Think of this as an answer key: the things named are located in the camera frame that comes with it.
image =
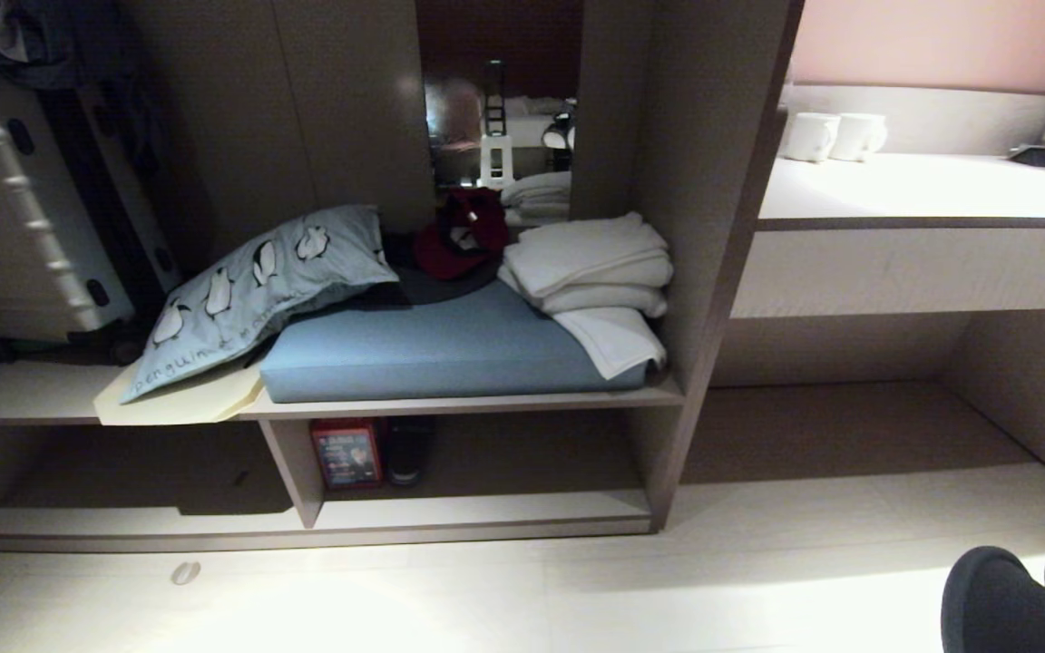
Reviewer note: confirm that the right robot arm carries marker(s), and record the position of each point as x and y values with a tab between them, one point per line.
1003	608

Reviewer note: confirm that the black shoe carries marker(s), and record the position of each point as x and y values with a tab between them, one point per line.
409	451

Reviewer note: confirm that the brown wooden shelf unit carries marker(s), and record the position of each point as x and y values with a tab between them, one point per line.
341	109

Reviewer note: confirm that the blue seat cushion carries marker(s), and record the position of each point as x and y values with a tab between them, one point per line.
450	349

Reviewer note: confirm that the thin folded white towel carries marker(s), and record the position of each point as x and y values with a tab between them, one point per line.
609	298

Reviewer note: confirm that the white towel with hanging flap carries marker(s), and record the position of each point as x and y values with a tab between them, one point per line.
613	340

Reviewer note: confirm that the dark grey cloth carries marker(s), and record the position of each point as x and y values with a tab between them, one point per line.
436	288

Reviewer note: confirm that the thick folded white towel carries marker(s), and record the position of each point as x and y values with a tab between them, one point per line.
590	254

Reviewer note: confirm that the dark red cap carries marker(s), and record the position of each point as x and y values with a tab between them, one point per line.
463	238

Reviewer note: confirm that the red printed box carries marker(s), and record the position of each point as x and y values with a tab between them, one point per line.
347	455

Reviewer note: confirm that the light blue penguin pillow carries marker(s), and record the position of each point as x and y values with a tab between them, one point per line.
250	281

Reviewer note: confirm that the white mug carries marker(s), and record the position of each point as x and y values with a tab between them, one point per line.
860	136
809	136

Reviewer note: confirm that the beige paper envelope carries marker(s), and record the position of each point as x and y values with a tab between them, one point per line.
187	406

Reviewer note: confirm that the white desk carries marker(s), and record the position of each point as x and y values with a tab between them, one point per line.
922	263

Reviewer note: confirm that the small round floor stopper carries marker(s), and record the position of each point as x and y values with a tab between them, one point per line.
185	572

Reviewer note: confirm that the silver hard-shell suitcase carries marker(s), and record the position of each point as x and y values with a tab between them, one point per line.
24	227

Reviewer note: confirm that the dark hanging clothing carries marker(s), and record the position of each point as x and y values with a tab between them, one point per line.
24	36

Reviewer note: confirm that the wall mirror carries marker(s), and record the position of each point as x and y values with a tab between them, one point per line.
522	45

